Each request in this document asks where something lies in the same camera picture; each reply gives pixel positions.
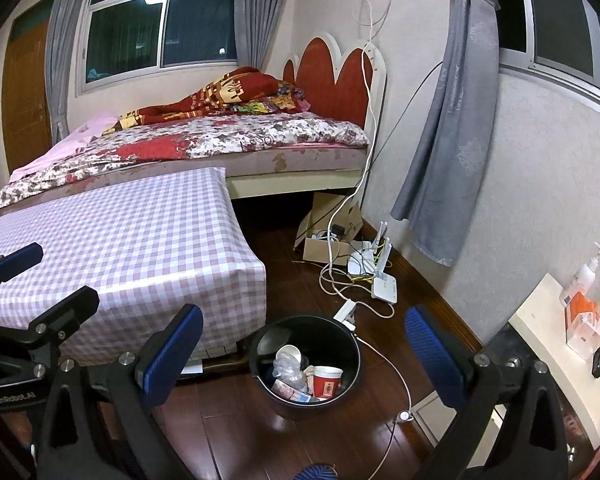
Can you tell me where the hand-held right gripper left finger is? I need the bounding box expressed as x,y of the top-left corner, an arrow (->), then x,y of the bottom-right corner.
37,304 -> 204,480

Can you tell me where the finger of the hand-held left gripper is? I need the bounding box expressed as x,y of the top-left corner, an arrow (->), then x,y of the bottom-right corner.
27,286 -> 101,361
0,242 -> 44,318

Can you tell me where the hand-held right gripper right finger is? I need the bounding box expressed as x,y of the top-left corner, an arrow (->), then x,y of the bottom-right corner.
404,305 -> 571,480

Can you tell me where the black plastic bucket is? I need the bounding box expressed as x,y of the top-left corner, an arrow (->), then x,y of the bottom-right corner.
249,314 -> 363,421

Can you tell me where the red paper cup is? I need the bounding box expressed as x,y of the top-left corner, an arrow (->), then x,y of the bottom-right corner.
312,366 -> 344,401

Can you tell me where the clear plastic bag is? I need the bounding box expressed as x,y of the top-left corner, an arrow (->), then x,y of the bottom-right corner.
272,345 -> 311,391

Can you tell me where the pink printed packet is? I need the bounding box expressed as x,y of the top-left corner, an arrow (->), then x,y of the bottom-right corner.
272,379 -> 321,405

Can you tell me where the white router with antennas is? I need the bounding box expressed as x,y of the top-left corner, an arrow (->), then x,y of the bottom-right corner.
371,221 -> 399,306

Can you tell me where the pink checkered tablecloth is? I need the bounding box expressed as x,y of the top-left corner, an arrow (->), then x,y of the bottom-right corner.
0,166 -> 268,368

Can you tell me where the white power strip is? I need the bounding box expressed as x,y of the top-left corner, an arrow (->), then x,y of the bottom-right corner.
333,299 -> 357,331

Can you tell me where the white modem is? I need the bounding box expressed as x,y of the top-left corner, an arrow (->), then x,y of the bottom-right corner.
347,251 -> 376,277

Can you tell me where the pink sheet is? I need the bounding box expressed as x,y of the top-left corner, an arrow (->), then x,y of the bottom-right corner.
9,114 -> 118,183

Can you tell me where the cardboard box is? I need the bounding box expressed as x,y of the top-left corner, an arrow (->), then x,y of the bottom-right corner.
294,191 -> 366,266

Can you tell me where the orange box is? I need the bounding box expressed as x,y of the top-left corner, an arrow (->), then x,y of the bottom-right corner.
565,292 -> 600,353

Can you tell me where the brown wooden door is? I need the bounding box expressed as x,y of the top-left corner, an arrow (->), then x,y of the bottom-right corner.
0,0 -> 58,173

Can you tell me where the blue knitted slipper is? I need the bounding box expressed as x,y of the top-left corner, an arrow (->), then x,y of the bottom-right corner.
292,462 -> 338,480

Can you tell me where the white pump bottle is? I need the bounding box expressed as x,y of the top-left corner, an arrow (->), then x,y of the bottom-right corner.
560,242 -> 600,308

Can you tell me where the long grey patterned curtain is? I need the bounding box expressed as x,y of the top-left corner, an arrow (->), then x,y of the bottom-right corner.
390,0 -> 506,267

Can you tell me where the stained mattress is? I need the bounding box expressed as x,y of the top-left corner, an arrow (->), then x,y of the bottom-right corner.
0,147 -> 371,208

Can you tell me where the red patterned blanket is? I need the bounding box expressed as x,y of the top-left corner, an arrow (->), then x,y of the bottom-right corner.
117,66 -> 308,128

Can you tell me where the colourful cartoon pillow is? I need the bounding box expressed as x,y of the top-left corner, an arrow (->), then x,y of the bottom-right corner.
235,87 -> 313,116

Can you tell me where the large sliding window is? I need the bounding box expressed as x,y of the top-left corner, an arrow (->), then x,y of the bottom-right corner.
77,0 -> 246,93

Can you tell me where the side window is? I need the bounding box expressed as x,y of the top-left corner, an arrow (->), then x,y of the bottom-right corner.
495,0 -> 600,126

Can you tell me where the white wire grid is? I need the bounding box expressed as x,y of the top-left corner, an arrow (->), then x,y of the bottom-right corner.
190,342 -> 238,358

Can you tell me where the white charging cable with puck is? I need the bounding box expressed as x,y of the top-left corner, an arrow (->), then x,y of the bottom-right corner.
352,332 -> 416,480

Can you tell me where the yellow network cable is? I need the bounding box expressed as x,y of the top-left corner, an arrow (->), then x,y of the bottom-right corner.
350,242 -> 388,281

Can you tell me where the thick white power cable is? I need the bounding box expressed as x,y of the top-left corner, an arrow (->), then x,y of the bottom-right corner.
320,0 -> 396,318

